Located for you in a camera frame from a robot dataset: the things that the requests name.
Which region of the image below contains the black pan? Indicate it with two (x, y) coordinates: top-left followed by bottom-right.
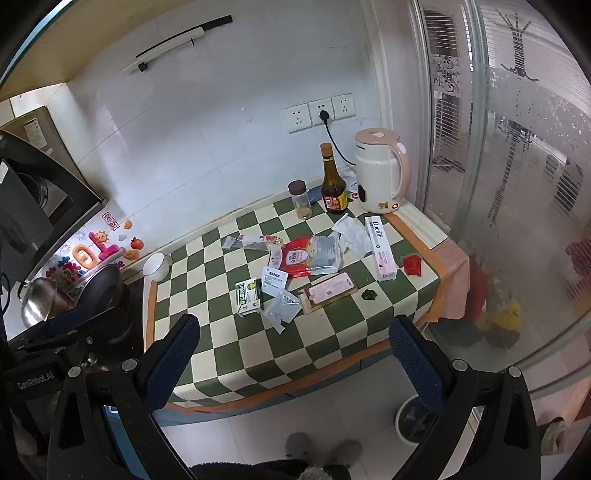
(76, 263), (125, 319)

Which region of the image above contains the blurred yellow bag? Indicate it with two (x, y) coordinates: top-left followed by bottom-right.
(485, 300), (522, 334)

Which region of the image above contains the beige slipper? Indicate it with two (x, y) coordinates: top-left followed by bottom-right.
(540, 418), (573, 455)

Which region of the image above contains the white foil sachet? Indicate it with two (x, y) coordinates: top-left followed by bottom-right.
(263, 291), (303, 334)

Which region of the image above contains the brown sauce bottle red label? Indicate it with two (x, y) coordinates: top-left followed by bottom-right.
(320, 143), (348, 214)

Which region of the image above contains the white bowl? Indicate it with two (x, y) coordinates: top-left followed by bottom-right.
(142, 251), (172, 281)

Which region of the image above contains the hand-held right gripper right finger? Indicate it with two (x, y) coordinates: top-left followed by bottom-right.
(389, 315), (542, 480)

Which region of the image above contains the clear plastic bag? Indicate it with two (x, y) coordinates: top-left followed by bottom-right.
(308, 234), (345, 277)

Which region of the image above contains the green white checkered tablecloth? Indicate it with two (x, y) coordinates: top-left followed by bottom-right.
(148, 194), (439, 409)

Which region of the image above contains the green white medicine box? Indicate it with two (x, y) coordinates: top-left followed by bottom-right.
(235, 277), (263, 317)

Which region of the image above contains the frosted glass sliding door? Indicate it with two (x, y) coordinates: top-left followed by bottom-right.
(411, 0), (591, 416)

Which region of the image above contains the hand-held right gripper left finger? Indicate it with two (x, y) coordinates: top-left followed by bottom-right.
(46, 313), (202, 480)

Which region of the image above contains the white black wall rail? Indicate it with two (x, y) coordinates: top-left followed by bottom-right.
(122, 15), (233, 75)

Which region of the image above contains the long white wrapper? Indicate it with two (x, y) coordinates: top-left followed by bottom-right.
(222, 234), (283, 250)

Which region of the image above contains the beige wall cabinet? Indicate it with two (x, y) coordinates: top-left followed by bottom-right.
(0, 0), (153, 104)

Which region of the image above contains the white pink toothpaste box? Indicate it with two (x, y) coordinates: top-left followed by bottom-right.
(365, 215), (398, 282)

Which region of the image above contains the white round trash bin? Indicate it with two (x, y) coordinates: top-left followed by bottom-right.
(393, 396), (439, 446)

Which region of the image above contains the white pink electric kettle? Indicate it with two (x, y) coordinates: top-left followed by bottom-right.
(353, 128), (411, 214)

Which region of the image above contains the person's dark fuzzy clothing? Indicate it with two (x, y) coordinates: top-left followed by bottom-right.
(189, 459), (352, 480)

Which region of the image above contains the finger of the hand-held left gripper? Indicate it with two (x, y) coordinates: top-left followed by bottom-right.
(21, 307), (141, 358)

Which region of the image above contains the white wall socket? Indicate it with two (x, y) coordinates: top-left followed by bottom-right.
(283, 106), (312, 134)
(331, 93), (356, 120)
(308, 99), (337, 126)

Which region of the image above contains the brown box white label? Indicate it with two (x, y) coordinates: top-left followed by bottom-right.
(0, 106), (56, 153)

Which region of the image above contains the steel pot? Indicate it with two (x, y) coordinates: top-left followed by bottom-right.
(21, 277), (77, 326)

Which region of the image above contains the black plug with cable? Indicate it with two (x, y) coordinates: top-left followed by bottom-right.
(318, 110), (357, 168)

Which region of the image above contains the black range hood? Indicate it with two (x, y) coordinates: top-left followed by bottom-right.
(0, 129), (109, 287)

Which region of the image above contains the clear spice jar brown lid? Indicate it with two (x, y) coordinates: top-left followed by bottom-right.
(288, 180), (313, 220)

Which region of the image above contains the white blue medicine sachet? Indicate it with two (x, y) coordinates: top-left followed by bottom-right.
(262, 266), (290, 296)

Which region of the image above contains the red snack bag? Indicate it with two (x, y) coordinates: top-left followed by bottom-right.
(269, 236), (319, 278)

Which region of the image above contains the grey fuzzy slipper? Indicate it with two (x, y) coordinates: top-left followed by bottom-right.
(285, 432), (319, 462)
(323, 439), (363, 467)

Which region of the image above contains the pink packet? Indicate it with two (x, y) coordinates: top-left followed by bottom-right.
(298, 271), (358, 315)

